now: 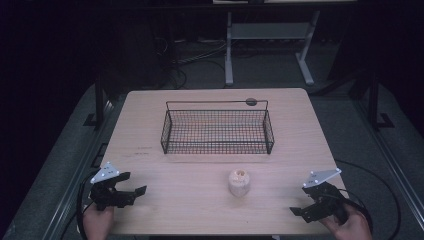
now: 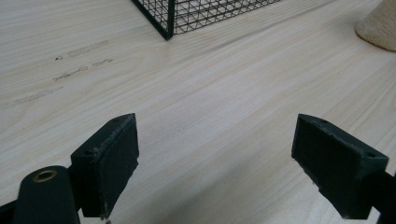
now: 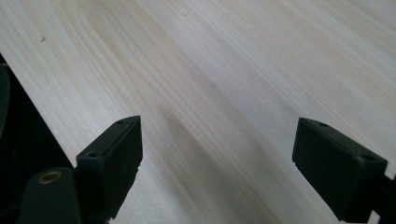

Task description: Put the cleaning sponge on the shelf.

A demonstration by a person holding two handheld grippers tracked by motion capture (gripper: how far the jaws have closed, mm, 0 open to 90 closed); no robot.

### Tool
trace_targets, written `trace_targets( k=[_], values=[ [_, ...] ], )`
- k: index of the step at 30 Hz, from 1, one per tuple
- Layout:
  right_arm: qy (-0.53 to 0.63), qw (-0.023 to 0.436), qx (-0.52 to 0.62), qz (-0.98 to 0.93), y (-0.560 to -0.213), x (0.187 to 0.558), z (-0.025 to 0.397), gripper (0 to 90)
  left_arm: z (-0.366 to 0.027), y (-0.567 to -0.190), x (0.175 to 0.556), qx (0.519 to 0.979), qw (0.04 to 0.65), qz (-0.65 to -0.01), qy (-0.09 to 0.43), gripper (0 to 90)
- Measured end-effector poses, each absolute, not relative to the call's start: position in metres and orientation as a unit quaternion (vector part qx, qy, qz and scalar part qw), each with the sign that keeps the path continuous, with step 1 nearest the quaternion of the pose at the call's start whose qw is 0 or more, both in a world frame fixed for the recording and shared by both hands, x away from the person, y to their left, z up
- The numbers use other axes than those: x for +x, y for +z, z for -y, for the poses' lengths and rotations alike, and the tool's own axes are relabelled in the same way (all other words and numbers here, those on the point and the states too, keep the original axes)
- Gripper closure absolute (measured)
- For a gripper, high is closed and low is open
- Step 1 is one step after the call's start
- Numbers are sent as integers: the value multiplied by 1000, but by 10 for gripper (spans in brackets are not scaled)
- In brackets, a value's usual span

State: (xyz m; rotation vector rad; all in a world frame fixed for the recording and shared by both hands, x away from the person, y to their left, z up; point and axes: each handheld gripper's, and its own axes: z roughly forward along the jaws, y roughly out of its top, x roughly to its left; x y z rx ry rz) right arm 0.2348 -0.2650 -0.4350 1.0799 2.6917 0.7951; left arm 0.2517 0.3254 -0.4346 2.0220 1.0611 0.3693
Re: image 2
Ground beige plush toy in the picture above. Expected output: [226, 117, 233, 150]
[354, 0, 396, 52]

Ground black wire mesh basket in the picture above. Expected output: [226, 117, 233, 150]
[130, 0, 281, 41]

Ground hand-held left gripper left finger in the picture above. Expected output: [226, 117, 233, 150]
[70, 112, 140, 220]

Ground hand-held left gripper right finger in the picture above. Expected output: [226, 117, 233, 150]
[290, 113, 389, 220]

